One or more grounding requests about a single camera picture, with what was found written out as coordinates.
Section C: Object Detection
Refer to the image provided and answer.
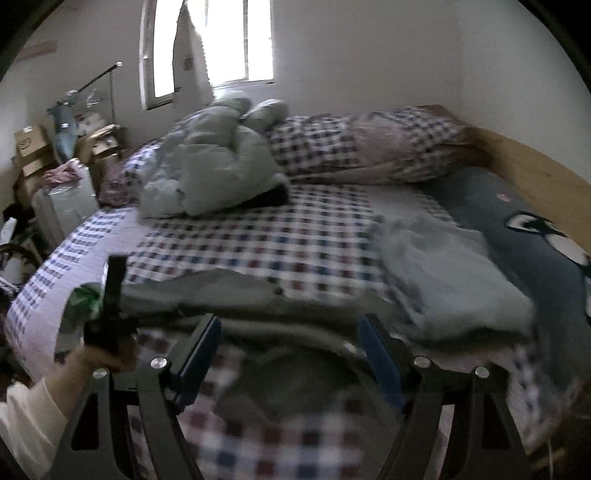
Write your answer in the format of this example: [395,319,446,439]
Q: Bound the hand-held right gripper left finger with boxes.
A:
[51,313,222,480]

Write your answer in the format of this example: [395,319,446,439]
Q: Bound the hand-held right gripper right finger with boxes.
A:
[358,313,532,480]

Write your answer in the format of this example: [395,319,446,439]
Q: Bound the dark green shirt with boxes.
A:
[111,268,407,416]

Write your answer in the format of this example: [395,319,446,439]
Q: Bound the black clothes rack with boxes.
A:
[46,61,124,134]

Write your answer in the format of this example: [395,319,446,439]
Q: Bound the person's left hand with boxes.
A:
[69,344,138,376]

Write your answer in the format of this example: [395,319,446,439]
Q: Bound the light green garment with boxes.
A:
[379,217,536,343]

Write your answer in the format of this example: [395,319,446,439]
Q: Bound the bicycle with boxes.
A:
[0,217,43,298]

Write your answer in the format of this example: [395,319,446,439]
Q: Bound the white ribbed suitcase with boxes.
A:
[32,168,101,250]

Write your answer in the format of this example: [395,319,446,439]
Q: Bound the floral pillow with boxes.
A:
[99,157,140,209]

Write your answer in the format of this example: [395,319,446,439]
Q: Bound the checkered bed sheet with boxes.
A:
[4,143,591,480]

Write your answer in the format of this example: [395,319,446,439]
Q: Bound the pink cloth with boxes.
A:
[44,159,87,186]

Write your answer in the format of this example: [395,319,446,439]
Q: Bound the cardboard box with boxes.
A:
[11,124,52,177]
[76,124,126,168]

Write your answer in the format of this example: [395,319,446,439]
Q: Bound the grey cartoon body pillow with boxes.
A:
[429,166,591,384]

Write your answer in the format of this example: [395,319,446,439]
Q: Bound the light green puffy quilt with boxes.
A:
[139,90,291,219]

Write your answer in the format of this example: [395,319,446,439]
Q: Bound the checkered folded quilt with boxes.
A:
[263,105,467,186]

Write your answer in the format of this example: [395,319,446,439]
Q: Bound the white curtain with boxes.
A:
[173,0,214,93]

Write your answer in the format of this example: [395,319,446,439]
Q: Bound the window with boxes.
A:
[141,0,276,112]

